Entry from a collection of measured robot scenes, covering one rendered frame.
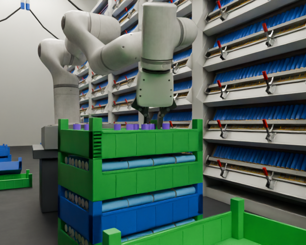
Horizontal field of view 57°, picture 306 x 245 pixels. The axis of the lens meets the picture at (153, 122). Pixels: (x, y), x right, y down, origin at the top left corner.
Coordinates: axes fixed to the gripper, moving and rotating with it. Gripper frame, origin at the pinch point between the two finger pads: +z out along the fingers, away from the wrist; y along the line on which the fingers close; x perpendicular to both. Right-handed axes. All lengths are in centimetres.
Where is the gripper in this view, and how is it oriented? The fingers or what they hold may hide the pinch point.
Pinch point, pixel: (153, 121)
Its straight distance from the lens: 81.5
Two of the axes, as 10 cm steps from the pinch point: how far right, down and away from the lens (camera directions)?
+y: -9.9, 0.0, -1.2
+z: -0.5, 9.1, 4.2
